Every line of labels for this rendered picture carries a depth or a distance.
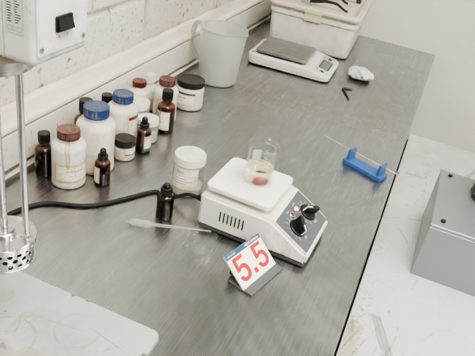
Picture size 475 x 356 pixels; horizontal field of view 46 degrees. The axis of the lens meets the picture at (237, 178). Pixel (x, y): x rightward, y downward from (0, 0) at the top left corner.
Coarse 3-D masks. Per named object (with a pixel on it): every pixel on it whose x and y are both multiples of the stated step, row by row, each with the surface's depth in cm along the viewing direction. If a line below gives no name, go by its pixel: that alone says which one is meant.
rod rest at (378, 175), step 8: (352, 152) 125; (344, 160) 126; (352, 160) 126; (360, 160) 127; (360, 168) 124; (368, 168) 124; (376, 168) 125; (384, 168) 122; (368, 176) 123; (376, 176) 122; (384, 176) 122
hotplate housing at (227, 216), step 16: (208, 192) 95; (288, 192) 99; (208, 208) 95; (224, 208) 94; (240, 208) 93; (256, 208) 93; (208, 224) 97; (224, 224) 95; (240, 224) 94; (256, 224) 92; (272, 224) 91; (240, 240) 96; (272, 240) 92; (288, 240) 91; (288, 256) 92; (304, 256) 91
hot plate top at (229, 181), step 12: (228, 168) 99; (240, 168) 100; (216, 180) 95; (228, 180) 96; (240, 180) 96; (276, 180) 98; (288, 180) 99; (228, 192) 93; (240, 192) 93; (252, 192) 94; (264, 192) 94; (276, 192) 95; (252, 204) 92; (264, 204) 91
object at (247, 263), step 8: (256, 240) 91; (248, 248) 90; (256, 248) 91; (264, 248) 92; (240, 256) 88; (248, 256) 89; (256, 256) 90; (264, 256) 91; (232, 264) 86; (240, 264) 87; (248, 264) 88; (256, 264) 89; (264, 264) 91; (240, 272) 87; (248, 272) 88; (256, 272) 89; (240, 280) 86; (248, 280) 87
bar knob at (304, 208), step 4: (304, 204) 99; (300, 208) 98; (304, 208) 97; (308, 208) 96; (312, 208) 97; (316, 208) 98; (304, 212) 97; (308, 212) 97; (312, 212) 98; (316, 212) 99; (304, 216) 97; (308, 216) 97; (312, 216) 98
